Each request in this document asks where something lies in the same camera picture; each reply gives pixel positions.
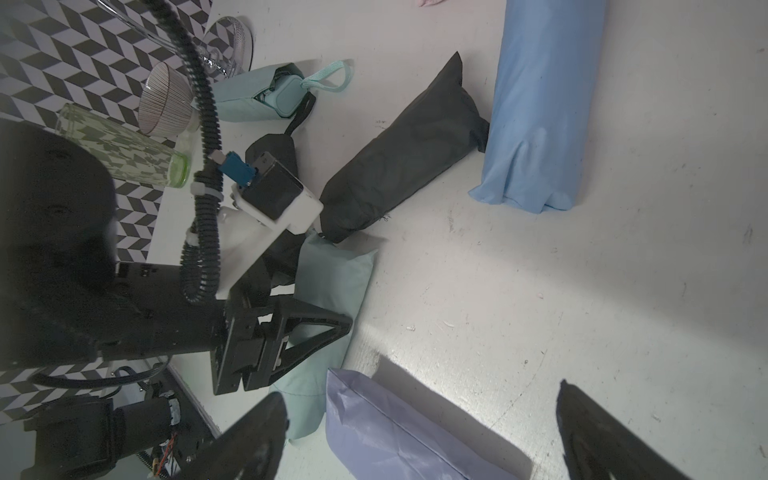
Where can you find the ribbed glass bowl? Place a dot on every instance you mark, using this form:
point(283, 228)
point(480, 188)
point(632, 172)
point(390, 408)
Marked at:
point(166, 104)

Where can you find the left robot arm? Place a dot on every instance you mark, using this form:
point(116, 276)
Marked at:
point(77, 319)

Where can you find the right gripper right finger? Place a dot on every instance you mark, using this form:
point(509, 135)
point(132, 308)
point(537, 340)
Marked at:
point(598, 446)

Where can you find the black sleeved umbrella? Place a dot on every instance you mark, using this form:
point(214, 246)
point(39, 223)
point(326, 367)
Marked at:
point(274, 156)
point(435, 131)

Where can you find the black sleeved umbrella left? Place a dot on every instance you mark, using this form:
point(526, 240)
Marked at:
point(274, 156)

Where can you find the green drinking glass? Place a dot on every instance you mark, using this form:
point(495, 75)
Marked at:
point(127, 155)

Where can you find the mint umbrella at back left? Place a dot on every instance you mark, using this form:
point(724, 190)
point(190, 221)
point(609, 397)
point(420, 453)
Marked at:
point(276, 91)

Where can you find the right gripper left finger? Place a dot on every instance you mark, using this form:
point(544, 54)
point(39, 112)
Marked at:
point(251, 449)

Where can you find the blue sleeved umbrella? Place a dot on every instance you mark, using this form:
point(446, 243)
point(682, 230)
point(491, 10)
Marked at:
point(547, 71)

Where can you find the pink sleeved umbrella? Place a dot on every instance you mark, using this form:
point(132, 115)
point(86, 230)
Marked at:
point(428, 3)

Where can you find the lavender sleeved umbrella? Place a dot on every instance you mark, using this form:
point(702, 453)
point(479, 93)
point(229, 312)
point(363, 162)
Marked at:
point(377, 435)

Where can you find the black sleeved umbrella centre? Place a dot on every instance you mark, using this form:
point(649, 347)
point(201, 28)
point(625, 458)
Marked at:
point(435, 131)

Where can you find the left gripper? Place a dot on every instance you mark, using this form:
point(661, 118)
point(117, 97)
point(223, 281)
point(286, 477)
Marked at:
point(266, 336)

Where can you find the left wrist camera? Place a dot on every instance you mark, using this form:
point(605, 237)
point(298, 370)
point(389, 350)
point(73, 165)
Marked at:
point(269, 192)

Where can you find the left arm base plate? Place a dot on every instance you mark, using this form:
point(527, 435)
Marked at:
point(191, 431)

